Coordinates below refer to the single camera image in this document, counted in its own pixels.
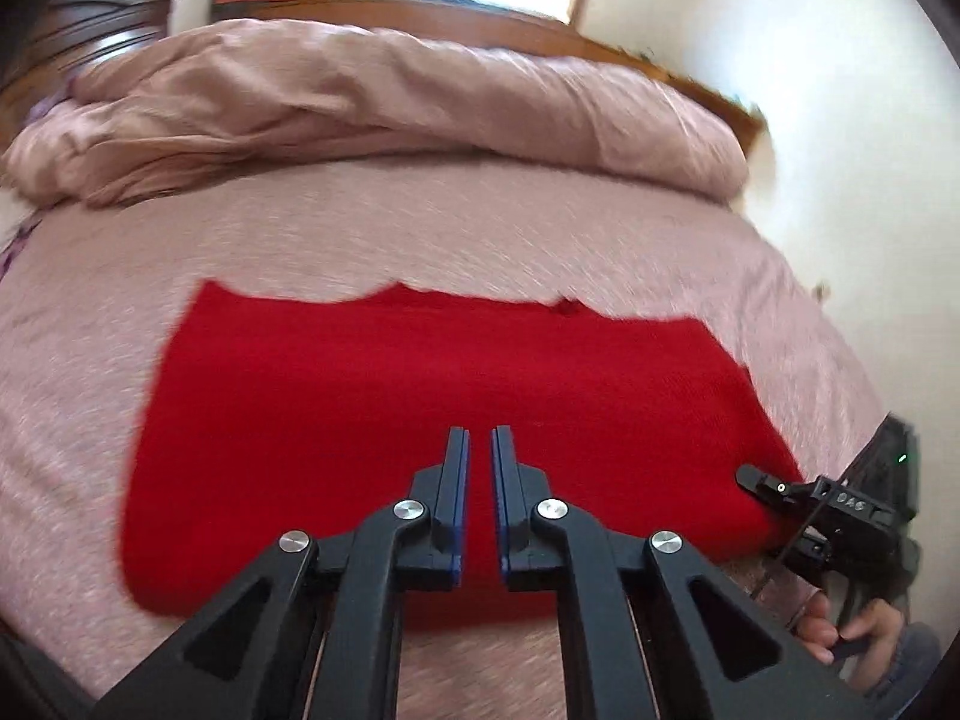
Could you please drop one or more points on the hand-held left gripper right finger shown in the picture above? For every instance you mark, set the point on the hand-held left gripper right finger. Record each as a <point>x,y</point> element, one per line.
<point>504,484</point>

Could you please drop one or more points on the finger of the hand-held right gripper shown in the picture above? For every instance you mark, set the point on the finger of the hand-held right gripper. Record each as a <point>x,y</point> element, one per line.
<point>769,486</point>
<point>802,549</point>

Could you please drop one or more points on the dark wooden dresser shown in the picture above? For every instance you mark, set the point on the dark wooden dresser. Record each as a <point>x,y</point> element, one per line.
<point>90,30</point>

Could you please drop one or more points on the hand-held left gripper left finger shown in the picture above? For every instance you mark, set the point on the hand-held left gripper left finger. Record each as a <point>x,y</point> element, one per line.
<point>457,484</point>

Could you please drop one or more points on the pink floral duvet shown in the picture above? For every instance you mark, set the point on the pink floral duvet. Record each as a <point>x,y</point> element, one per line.
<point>375,97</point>

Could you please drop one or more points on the person's right forearm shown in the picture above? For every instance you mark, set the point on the person's right forearm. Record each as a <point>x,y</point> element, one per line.
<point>904,664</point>

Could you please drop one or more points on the person's right hand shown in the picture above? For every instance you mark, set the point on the person's right hand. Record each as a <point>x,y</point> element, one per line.
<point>817,626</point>

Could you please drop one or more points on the bed with floral sheet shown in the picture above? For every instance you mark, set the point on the bed with floral sheet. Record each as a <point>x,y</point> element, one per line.
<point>450,240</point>

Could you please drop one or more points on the red knit cardigan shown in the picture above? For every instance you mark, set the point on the red knit cardigan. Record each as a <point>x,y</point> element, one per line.
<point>450,375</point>

